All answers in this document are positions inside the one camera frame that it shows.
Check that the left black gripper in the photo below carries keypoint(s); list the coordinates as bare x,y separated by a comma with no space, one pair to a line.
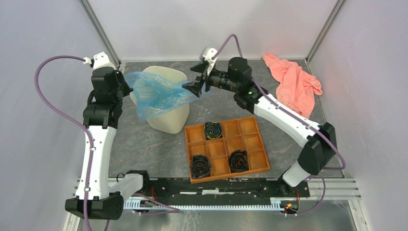
127,88

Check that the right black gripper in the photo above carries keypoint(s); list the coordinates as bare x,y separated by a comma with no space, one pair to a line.
196,86

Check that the blue plastic trash bag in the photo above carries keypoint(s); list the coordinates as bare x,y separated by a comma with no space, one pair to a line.
156,95

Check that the beige trash bin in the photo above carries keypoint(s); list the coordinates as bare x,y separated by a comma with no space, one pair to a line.
171,122

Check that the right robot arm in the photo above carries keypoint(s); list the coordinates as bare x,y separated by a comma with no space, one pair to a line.
318,142

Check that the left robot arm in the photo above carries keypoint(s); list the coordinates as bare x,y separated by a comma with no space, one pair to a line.
94,198

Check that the black bag roll top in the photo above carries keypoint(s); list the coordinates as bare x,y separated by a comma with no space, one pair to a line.
212,130

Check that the black bag roll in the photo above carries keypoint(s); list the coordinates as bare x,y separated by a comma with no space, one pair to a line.
200,166
212,130
238,161

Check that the orange compartment tray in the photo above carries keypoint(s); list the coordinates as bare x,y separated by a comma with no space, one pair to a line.
242,133

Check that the black bag roll left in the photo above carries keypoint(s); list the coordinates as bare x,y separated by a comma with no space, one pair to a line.
200,166

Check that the black bag roll right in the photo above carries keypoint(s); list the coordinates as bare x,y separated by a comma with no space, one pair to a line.
238,161

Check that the pink cloth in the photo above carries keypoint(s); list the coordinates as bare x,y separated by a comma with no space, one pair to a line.
297,88

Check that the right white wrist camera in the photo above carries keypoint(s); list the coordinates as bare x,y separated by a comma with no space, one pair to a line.
209,56

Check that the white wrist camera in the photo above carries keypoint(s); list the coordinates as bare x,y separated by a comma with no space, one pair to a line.
209,56
98,61

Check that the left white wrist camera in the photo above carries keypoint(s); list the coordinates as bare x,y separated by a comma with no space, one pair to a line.
98,61

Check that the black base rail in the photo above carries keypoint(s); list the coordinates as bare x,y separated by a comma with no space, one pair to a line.
233,191

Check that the white slotted cable duct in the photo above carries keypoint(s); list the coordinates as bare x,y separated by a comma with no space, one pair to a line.
145,205

